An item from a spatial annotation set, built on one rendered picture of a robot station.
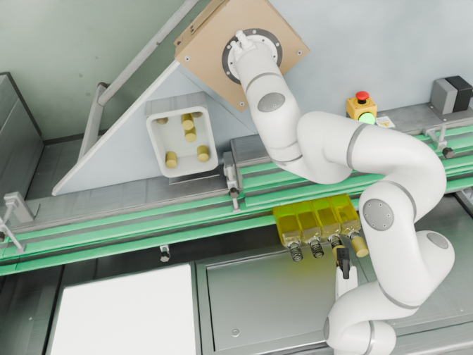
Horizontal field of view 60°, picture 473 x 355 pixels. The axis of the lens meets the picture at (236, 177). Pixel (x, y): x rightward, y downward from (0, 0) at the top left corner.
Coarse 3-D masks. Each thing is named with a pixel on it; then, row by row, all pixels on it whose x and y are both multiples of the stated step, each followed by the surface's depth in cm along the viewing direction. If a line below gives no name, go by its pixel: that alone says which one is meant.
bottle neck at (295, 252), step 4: (292, 244) 113; (296, 244) 113; (292, 248) 112; (296, 248) 112; (300, 248) 113; (292, 252) 112; (296, 252) 111; (300, 252) 111; (292, 256) 111; (296, 256) 113; (300, 256) 112; (296, 260) 112; (300, 260) 112
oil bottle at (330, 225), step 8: (312, 200) 123; (320, 200) 123; (328, 200) 122; (320, 208) 120; (328, 208) 120; (320, 216) 118; (328, 216) 118; (336, 216) 117; (320, 224) 116; (328, 224) 115; (336, 224) 115; (328, 232) 114; (336, 232) 114; (328, 240) 116
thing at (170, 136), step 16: (176, 112) 111; (160, 128) 122; (176, 128) 123; (208, 128) 116; (160, 144) 123; (176, 144) 127; (192, 144) 128; (208, 144) 128; (160, 160) 121; (192, 160) 128; (208, 160) 128; (176, 176) 126
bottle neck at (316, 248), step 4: (312, 240) 114; (316, 240) 113; (312, 244) 113; (316, 244) 112; (320, 244) 113; (312, 248) 112; (316, 248) 111; (320, 248) 112; (312, 252) 112; (316, 252) 111; (320, 252) 112; (316, 256) 112; (320, 256) 112
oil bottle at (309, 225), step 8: (296, 208) 121; (304, 208) 121; (312, 208) 120; (296, 216) 120; (304, 216) 119; (312, 216) 118; (304, 224) 116; (312, 224) 116; (304, 232) 115; (312, 232) 114; (320, 232) 115; (304, 240) 116; (320, 240) 116
